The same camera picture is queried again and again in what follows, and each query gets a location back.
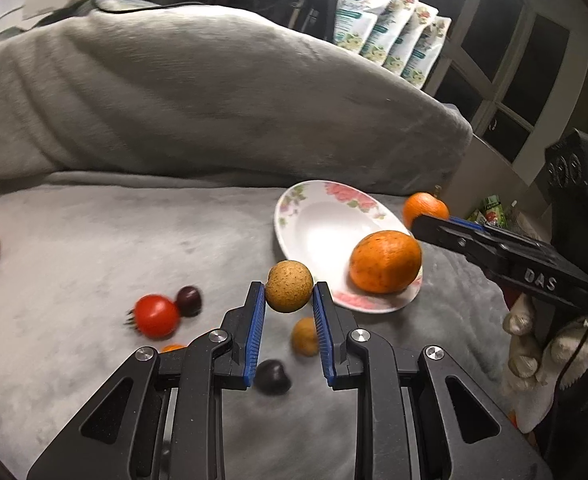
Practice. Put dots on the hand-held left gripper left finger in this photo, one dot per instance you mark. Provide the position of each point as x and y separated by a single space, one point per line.
255 340

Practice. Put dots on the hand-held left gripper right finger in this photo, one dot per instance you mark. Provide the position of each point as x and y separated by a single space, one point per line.
323 340

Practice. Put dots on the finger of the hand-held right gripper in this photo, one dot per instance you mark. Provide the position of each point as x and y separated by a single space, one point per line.
466 223
439 231

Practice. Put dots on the brown longan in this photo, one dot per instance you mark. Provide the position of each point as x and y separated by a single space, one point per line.
289 286
303 336

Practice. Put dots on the small tangerine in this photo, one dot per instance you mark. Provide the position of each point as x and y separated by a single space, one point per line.
424 207

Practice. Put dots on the dark brown chestnut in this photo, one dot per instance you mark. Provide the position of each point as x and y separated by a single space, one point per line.
272 377

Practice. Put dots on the speckled orange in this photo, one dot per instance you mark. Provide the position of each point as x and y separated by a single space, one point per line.
385 261

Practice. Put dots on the small orange kumquat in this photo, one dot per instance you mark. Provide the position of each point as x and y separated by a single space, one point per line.
174 348

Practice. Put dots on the red tomato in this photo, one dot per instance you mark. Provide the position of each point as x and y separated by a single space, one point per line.
156 316

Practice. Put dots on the floral white plate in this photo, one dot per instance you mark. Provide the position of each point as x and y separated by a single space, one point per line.
319 230

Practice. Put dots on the person's right forearm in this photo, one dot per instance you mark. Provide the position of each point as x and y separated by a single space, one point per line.
586 425

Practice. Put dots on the person's right hand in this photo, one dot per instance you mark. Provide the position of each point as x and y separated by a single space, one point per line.
524 365

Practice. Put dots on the green snack packet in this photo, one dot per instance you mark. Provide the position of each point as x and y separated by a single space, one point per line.
489 214

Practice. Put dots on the grey fleece blanket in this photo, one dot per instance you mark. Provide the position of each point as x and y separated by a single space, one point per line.
99 240

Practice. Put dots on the black tripod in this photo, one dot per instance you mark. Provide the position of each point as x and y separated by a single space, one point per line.
319 0

